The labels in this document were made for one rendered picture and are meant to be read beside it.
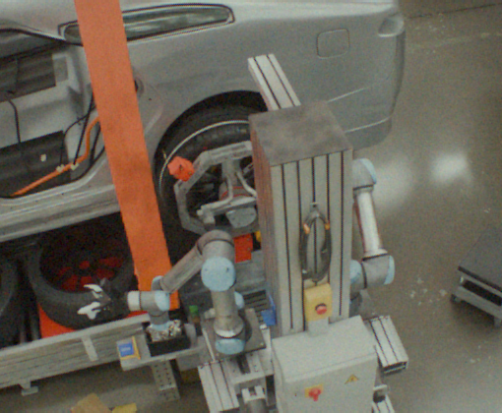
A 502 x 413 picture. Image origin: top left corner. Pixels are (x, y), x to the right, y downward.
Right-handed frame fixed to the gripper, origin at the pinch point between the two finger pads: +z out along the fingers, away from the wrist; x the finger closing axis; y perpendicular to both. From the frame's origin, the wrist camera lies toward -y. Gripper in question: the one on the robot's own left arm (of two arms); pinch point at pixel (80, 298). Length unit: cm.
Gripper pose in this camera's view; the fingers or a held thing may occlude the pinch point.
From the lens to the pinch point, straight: 311.9
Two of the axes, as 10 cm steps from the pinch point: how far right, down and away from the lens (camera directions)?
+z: -10.0, 0.6, 0.6
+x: 0.1, -6.0, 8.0
